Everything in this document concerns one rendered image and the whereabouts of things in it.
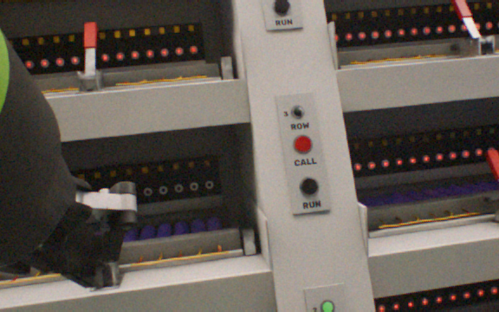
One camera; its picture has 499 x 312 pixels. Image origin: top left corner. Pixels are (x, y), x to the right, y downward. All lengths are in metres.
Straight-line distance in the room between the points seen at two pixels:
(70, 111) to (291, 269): 0.27
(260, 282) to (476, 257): 0.22
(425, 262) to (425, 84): 0.19
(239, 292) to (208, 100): 0.19
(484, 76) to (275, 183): 0.27
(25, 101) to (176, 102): 0.32
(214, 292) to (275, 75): 0.22
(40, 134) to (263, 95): 0.33
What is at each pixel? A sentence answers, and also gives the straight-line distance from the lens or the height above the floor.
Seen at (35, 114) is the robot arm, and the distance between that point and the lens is 0.18.
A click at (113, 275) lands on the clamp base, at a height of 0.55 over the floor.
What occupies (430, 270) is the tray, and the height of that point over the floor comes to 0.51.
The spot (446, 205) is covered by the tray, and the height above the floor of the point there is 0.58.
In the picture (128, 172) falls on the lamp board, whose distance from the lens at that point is 0.63.
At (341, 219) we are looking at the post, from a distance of 0.47.
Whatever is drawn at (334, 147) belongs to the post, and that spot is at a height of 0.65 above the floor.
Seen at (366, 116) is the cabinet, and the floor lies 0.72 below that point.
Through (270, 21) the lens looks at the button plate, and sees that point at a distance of 0.51.
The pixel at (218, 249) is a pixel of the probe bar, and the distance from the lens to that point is 0.51.
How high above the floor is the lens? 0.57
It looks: 9 degrees up
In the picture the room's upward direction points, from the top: 8 degrees counter-clockwise
